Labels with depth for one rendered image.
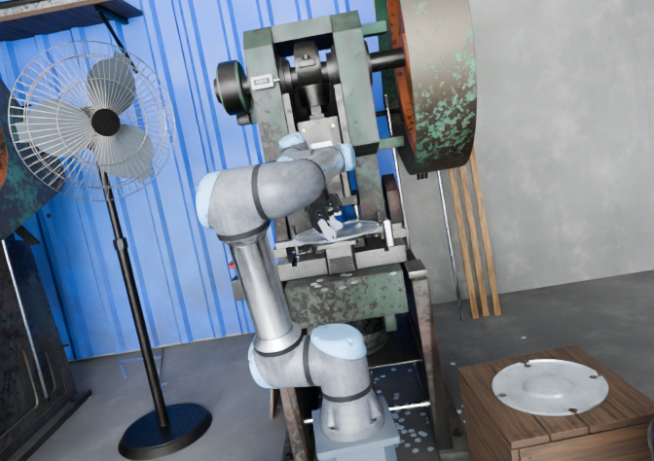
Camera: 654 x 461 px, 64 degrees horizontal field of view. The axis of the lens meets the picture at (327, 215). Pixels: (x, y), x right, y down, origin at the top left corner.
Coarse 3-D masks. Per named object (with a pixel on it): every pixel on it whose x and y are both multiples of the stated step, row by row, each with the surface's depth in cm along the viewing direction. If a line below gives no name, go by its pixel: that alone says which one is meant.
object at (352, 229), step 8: (352, 224) 190; (360, 224) 187; (368, 224) 185; (376, 224) 182; (304, 232) 189; (312, 232) 187; (336, 232) 176; (344, 232) 175; (352, 232) 174; (360, 232) 172; (368, 232) 171; (296, 240) 176; (304, 240) 176; (312, 240) 173; (320, 240) 171; (336, 240) 166
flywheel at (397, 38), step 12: (396, 0) 197; (396, 12) 201; (396, 24) 205; (396, 36) 208; (408, 60) 176; (396, 72) 213; (408, 72) 179; (396, 84) 216; (408, 84) 207; (408, 96) 210; (408, 108) 209; (408, 120) 206; (408, 132) 205
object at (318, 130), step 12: (312, 120) 179; (324, 120) 179; (336, 120) 179; (312, 132) 180; (324, 132) 180; (336, 132) 179; (312, 144) 180; (324, 144) 180; (336, 144) 180; (336, 180) 179; (348, 180) 182; (336, 192) 180; (348, 192) 183
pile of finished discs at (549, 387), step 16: (512, 368) 155; (528, 368) 153; (544, 368) 152; (560, 368) 150; (576, 368) 149; (496, 384) 147; (512, 384) 146; (528, 384) 143; (544, 384) 142; (560, 384) 141; (576, 384) 140; (592, 384) 139; (512, 400) 138; (528, 400) 137; (544, 400) 136; (560, 400) 135; (576, 400) 133; (592, 400) 132
